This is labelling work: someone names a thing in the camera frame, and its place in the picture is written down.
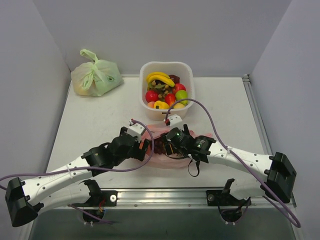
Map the pink plastic bag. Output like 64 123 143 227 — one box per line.
139 124 215 170

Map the green pear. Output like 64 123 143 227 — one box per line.
175 89 188 106

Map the red apple right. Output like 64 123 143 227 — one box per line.
172 83 186 95

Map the red grape bunch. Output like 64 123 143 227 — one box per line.
154 139 166 155

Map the peach fruit in basket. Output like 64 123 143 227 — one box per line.
147 101 155 109

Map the red apple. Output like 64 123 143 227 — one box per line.
172 83 186 95
145 90 159 103

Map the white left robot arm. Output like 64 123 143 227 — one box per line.
5 124 154 228

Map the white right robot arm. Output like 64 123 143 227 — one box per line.
162 125 297 205

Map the yellow bell pepper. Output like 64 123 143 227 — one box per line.
153 100 170 110

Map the white plastic fruit basket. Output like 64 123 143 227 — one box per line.
138 61 196 121

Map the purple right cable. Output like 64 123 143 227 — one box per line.
166 98 302 228

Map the yellow banana bunch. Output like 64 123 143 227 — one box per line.
146 71 175 88

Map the aluminium rail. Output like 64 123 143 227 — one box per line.
242 74 273 154
64 187 297 211

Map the red apple left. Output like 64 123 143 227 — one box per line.
145 90 159 103

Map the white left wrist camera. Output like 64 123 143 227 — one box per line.
126 118 146 142

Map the pale yellow pear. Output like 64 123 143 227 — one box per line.
173 102 185 110

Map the aluminium front rail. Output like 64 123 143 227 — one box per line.
64 187 297 211

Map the aluminium right side rail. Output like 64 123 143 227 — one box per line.
242 74 273 154

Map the dark red fruit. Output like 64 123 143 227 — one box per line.
169 74 180 84

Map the green knotted plastic bag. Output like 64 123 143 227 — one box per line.
71 49 124 97

